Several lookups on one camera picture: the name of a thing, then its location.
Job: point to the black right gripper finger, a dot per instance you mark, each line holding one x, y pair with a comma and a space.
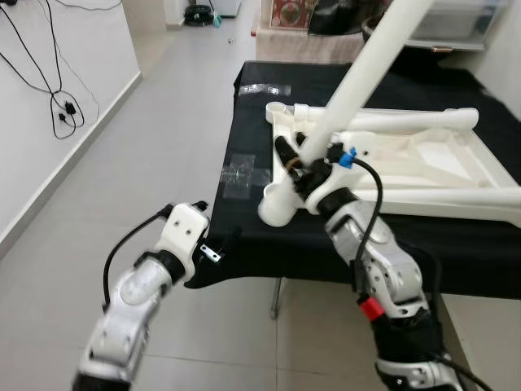
334, 153
289, 151

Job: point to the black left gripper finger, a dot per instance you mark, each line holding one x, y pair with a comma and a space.
200, 206

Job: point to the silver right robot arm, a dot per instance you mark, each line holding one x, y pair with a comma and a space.
383, 269

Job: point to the white plastic children table top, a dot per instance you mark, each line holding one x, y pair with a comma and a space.
456, 171

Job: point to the clear tape cross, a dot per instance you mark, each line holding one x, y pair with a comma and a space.
242, 175

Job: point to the clear tape strip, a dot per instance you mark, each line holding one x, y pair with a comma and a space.
264, 88

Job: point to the beige cloth covered shelf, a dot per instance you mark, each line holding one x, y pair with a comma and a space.
293, 47

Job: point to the black plastic bag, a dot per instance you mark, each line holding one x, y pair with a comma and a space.
334, 16

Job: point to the red printed cardboard box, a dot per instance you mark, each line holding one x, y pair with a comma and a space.
291, 12

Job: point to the black round robot vacuum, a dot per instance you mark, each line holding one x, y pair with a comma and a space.
198, 15

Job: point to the clear plastic storage bin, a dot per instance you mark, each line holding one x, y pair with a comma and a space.
464, 24

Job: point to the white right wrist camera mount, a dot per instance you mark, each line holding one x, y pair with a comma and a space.
334, 186

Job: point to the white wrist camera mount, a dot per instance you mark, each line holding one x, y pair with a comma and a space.
182, 235
334, 186

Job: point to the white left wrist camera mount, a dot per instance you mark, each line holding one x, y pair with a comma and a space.
182, 235

